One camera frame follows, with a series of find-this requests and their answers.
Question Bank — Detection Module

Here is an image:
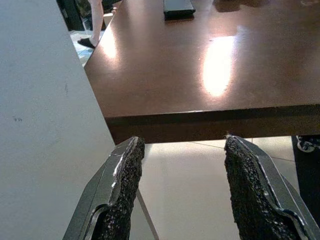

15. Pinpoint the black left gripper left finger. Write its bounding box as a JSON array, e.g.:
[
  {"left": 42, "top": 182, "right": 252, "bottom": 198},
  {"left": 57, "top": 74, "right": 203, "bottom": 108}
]
[{"left": 62, "top": 135, "right": 146, "bottom": 240}]

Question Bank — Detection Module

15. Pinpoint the black smartphone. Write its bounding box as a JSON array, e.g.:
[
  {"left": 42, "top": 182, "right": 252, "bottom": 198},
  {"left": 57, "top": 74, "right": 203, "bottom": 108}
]
[{"left": 163, "top": 0, "right": 196, "bottom": 20}]

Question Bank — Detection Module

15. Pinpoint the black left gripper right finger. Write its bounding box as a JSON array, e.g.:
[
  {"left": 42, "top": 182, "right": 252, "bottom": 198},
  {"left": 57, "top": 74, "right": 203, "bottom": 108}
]
[{"left": 223, "top": 135, "right": 320, "bottom": 240}]

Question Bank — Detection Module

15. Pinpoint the standing person in black shorts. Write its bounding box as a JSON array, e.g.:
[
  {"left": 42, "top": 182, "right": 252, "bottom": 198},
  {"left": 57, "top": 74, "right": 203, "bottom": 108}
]
[{"left": 76, "top": 0, "right": 107, "bottom": 50}]

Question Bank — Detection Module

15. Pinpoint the dark brown wooden table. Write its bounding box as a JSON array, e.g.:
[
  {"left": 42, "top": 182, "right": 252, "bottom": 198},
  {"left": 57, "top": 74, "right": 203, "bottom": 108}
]
[{"left": 83, "top": 0, "right": 320, "bottom": 240}]

